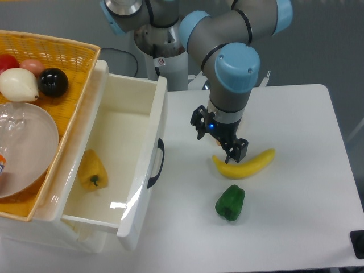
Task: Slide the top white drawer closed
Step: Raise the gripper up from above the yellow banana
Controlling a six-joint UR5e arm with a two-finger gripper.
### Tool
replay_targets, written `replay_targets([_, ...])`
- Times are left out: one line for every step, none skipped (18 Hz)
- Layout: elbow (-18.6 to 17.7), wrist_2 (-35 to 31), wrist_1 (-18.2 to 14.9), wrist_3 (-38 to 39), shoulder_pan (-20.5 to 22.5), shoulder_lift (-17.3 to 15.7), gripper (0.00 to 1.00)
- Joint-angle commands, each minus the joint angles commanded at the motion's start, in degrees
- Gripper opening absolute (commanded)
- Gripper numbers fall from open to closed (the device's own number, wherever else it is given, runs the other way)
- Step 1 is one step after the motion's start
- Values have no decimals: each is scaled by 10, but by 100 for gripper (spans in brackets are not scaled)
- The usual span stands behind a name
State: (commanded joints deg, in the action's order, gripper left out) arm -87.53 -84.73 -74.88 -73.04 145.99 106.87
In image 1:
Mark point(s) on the beige plate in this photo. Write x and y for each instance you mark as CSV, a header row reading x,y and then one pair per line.
x,y
32,153

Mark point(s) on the black ball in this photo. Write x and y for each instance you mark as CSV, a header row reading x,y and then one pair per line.
x,y
53,82

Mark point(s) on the white drawer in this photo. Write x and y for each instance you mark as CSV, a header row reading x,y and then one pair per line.
x,y
127,135

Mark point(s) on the green bell pepper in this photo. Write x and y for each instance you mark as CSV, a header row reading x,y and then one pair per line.
x,y
230,203

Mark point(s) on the pink peach toy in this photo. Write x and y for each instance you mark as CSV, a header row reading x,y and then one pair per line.
x,y
33,65

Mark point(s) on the clear plastic bottle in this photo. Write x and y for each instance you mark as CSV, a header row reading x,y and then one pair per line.
x,y
12,124

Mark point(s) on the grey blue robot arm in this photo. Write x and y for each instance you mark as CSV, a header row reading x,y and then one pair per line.
x,y
220,45

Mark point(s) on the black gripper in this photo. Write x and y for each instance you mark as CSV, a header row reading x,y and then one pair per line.
x,y
205,122

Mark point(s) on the white pear toy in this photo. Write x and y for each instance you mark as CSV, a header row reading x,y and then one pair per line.
x,y
19,85

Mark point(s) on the red tomato toy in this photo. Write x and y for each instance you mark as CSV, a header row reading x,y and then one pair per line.
x,y
7,62

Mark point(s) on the yellow bell pepper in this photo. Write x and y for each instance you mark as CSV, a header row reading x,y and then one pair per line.
x,y
91,173

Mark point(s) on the yellow banana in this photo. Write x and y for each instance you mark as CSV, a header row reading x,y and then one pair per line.
x,y
246,169

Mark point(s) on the black corner device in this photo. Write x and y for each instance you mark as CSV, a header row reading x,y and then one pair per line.
x,y
357,240

